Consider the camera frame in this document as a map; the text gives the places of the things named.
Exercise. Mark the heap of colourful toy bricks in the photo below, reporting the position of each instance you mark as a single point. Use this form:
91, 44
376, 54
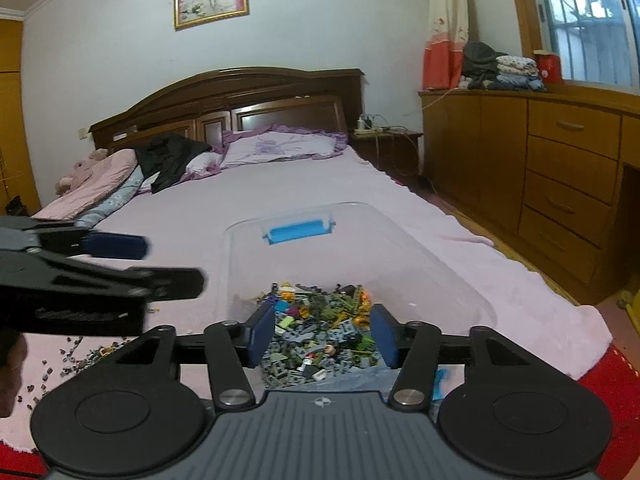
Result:
320, 320

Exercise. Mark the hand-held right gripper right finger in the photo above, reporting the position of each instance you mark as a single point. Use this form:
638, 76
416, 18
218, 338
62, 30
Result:
385, 335

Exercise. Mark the small black bag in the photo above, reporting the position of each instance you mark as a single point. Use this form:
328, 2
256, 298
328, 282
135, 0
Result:
17, 206

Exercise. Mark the purple embroidered pillow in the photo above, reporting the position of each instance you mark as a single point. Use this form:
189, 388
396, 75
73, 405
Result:
285, 147

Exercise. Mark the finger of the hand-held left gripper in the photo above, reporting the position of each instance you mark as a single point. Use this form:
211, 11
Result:
117, 246
170, 282

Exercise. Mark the dark wooden headboard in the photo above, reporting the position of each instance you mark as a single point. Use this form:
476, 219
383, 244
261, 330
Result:
280, 95

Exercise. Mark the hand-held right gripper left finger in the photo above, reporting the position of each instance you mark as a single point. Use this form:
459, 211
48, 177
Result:
262, 335

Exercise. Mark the clear plastic storage bin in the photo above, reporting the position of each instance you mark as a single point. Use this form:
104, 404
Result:
400, 260

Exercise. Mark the wooden dresser cabinet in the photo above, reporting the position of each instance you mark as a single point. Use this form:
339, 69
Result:
500, 150

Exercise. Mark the white power strip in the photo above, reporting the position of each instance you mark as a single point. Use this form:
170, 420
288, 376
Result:
372, 130

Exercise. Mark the pink plush toy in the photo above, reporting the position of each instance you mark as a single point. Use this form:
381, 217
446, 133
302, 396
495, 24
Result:
85, 162

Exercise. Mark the pink quilt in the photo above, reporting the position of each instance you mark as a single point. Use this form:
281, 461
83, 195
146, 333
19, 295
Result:
95, 185

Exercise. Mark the white purple-frilled pillow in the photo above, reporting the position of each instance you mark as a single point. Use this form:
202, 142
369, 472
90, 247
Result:
205, 162

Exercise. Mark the black garment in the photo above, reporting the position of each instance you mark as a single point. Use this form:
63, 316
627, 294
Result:
170, 160

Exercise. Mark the yellow wooden wardrobe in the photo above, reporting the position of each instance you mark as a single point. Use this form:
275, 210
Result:
12, 110

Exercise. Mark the white and red curtain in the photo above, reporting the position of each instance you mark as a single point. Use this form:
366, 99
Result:
445, 35

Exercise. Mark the white wall socket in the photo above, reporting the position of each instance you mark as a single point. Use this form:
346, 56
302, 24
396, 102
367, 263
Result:
81, 134

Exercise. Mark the dark wooden nightstand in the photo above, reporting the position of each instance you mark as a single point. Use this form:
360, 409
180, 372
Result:
395, 155

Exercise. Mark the stack of folded clothes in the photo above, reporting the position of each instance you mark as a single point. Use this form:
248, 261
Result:
500, 72

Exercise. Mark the small toy bricks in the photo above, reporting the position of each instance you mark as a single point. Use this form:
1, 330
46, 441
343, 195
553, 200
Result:
67, 360

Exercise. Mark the person's left hand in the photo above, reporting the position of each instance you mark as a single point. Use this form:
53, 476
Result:
10, 370

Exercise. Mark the red box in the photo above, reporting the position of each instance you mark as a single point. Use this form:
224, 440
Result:
550, 67

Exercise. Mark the barred window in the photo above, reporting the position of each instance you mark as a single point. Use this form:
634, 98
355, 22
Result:
590, 10

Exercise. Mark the red cloth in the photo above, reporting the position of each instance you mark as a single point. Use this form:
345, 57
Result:
615, 410

